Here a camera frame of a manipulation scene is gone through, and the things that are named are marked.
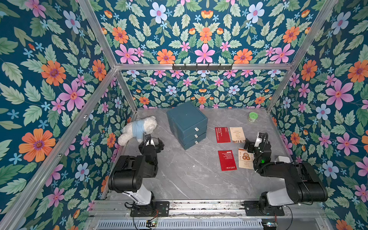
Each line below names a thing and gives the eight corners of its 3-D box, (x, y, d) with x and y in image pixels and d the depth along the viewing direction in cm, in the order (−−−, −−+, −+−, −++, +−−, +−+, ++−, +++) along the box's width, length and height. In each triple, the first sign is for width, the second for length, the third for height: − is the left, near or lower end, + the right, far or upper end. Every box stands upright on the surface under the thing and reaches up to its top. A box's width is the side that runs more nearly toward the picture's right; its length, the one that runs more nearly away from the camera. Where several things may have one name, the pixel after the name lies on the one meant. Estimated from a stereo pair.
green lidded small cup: (248, 122, 114) (250, 118, 110) (246, 115, 118) (248, 111, 114) (257, 122, 114) (259, 118, 110) (254, 115, 118) (256, 111, 114)
